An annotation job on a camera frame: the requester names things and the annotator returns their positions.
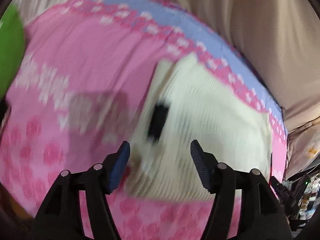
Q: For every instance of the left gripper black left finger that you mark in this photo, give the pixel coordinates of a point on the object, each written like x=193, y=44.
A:
x=59, y=216

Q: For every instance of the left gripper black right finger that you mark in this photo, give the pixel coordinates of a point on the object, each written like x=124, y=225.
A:
x=261, y=216

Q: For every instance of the cream knitted sweater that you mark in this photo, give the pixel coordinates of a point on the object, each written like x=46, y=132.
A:
x=185, y=103

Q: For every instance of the cluttered items in corner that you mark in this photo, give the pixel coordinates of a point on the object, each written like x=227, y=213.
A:
x=299, y=197

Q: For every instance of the pink floral bed quilt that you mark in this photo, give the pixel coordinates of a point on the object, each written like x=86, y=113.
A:
x=80, y=92

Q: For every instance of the green plastic stool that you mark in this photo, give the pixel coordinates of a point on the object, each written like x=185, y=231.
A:
x=12, y=47

